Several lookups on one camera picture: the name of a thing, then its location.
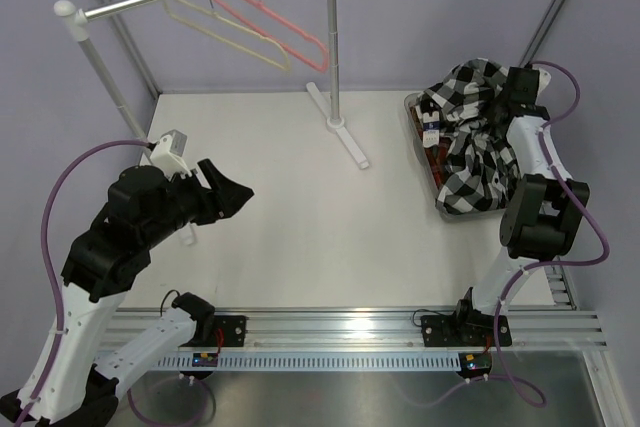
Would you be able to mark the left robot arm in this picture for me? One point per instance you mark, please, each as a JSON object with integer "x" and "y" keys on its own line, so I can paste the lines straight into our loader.
{"x": 144, "y": 207}

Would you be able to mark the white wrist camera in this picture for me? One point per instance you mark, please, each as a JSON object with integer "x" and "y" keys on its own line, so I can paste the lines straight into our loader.
{"x": 537, "y": 79}
{"x": 167, "y": 155}

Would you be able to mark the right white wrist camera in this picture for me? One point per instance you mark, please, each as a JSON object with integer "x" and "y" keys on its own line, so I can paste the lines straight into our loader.
{"x": 537, "y": 79}

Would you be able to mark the silver white clothes rack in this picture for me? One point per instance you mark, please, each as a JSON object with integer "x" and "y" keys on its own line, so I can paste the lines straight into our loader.
{"x": 76, "y": 21}

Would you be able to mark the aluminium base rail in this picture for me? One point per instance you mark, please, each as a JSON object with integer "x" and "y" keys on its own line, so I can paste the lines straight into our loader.
{"x": 394, "y": 328}

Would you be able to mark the grey plastic bin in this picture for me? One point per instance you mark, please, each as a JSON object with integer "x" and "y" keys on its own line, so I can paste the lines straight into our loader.
{"x": 415, "y": 147}

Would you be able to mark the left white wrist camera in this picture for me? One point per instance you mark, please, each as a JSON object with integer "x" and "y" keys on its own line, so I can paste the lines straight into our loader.
{"x": 167, "y": 155}

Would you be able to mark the white slotted cable duct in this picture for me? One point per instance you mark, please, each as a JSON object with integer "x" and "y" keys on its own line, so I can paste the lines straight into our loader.
{"x": 234, "y": 361}

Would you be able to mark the black white checkered shirt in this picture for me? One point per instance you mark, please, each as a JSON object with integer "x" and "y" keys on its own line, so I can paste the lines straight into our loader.
{"x": 480, "y": 168}

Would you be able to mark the red orange plaid shirt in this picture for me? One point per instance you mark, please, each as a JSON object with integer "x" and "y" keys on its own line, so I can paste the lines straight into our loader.
{"x": 429, "y": 127}

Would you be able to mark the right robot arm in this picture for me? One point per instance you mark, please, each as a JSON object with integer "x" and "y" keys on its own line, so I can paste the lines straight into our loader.
{"x": 541, "y": 219}

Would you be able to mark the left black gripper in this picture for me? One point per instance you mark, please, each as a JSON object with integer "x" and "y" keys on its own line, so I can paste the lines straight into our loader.
{"x": 222, "y": 201}

